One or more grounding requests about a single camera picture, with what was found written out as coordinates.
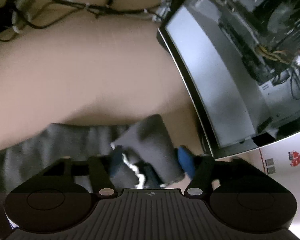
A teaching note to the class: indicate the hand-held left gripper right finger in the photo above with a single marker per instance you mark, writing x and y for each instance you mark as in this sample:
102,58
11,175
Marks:
186,162

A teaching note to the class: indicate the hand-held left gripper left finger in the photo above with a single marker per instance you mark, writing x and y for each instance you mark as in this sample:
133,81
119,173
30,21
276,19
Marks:
116,161

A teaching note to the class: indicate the grey pants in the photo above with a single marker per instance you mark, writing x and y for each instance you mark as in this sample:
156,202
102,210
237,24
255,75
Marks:
150,140

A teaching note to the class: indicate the white cardboard box red label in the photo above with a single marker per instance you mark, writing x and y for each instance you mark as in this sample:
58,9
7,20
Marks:
285,182

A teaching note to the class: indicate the white computer case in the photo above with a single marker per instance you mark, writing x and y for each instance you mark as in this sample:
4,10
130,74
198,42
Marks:
227,55

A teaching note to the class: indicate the black power adapter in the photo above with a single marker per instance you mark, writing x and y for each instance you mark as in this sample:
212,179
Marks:
0,20

